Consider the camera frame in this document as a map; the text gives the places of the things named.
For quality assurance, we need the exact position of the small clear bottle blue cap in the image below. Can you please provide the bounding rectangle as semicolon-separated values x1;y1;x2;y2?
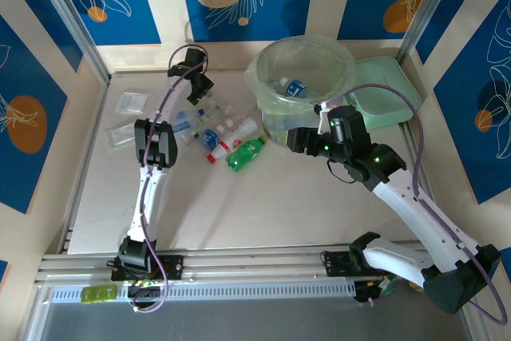
198;104;223;122

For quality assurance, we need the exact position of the large clear blue-label bottle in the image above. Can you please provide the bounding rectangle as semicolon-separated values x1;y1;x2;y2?
277;76;311;99

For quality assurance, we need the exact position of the green soda bottle yellow cap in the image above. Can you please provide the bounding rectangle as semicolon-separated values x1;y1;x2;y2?
225;136;267;173

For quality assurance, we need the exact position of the clear plastic tray box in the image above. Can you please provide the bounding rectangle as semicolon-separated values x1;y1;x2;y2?
117;92;151;115

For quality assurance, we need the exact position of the green lined trash bin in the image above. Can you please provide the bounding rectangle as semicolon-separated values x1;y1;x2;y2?
244;34;358;118

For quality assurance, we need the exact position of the crushed clear blue-label bottle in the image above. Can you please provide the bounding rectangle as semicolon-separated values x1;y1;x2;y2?
171;109;200;135

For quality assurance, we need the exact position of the blue-label bottle white cap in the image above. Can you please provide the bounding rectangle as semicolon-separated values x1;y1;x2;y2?
198;124;225;153

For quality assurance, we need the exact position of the mint green lidded box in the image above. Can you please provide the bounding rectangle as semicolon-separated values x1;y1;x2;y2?
345;55;423;131

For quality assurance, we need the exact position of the clear rectangular plastic box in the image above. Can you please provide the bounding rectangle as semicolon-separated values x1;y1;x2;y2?
104;124;137;147

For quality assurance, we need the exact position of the yellow-green button box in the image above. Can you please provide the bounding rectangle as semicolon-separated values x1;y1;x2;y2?
81;284;119;303

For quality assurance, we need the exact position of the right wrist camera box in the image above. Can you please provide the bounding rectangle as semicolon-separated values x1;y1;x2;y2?
313;101;335;135

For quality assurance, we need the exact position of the thin black right gripper cable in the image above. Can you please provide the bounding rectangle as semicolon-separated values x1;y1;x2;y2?
327;159;356;185

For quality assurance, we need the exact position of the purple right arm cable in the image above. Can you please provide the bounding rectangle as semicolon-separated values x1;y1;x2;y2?
317;83;508;325

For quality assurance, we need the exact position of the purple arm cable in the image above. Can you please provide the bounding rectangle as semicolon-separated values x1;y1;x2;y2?
317;83;508;325
133;43;211;315

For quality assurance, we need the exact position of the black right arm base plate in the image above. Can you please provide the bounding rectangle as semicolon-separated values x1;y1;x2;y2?
322;251;360;278

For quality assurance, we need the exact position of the aluminium rail frame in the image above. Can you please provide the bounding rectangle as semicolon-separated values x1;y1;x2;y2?
34;241;474;284

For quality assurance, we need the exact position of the aluminium frame post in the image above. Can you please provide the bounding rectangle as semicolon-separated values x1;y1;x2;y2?
397;0;464;62
27;0;112;85

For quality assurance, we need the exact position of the white slotted cable duct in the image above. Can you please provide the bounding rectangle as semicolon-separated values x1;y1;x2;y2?
50;280;357;304

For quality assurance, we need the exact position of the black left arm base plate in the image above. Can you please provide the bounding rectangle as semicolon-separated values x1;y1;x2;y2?
109;253;185;283

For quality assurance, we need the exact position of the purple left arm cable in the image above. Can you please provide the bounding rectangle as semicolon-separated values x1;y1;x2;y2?
133;43;211;315

